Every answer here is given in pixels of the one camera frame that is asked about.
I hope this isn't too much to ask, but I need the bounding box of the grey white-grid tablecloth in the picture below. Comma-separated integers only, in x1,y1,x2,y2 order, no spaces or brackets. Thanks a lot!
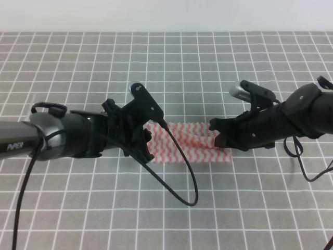
1,31,332,249

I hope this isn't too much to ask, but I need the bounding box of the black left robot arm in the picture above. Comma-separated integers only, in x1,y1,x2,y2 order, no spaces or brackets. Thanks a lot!
1,99,154,163

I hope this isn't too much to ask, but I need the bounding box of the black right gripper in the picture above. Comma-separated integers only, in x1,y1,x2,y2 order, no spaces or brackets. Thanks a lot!
209,109,280,151

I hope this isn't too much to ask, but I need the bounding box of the pink white wavy-striped towel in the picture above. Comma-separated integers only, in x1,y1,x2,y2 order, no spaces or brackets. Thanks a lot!
144,122,232,163

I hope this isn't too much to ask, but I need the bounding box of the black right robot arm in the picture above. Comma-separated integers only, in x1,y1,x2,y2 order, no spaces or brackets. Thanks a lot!
209,76,332,151

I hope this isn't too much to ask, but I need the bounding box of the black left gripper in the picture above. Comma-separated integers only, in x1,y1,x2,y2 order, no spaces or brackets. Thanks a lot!
91,99,154,164

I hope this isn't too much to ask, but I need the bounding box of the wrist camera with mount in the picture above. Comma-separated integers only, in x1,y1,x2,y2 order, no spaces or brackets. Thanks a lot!
130,83,166,127
229,80,277,110

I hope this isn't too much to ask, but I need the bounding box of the black left camera cable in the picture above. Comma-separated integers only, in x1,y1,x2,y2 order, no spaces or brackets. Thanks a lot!
10,118,198,250

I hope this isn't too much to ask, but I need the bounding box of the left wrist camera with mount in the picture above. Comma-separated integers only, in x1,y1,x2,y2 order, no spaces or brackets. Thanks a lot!
130,83,166,127

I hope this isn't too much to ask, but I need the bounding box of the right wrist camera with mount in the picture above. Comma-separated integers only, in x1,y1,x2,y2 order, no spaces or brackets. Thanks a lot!
229,80,277,110

